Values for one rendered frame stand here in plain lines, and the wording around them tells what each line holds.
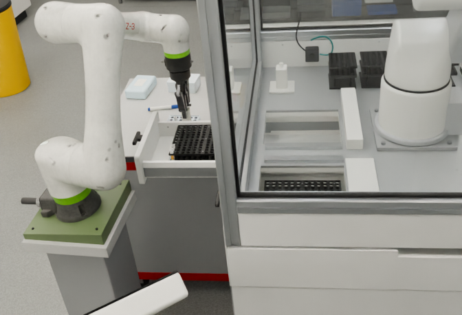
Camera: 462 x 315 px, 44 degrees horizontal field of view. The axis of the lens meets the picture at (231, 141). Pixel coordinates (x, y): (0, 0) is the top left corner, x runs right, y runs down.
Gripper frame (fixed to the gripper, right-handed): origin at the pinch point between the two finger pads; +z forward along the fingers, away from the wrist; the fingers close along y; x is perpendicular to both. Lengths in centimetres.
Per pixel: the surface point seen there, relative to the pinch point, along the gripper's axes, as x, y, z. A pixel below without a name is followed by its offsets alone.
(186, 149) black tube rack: 8.2, 30.9, -6.2
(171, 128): -1.8, 13.8, -3.2
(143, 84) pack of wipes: -26.7, -30.4, 3.4
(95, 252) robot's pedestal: -15, 64, 10
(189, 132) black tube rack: 6.7, 20.3, -6.0
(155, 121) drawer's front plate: -6.4, 16.6, -7.8
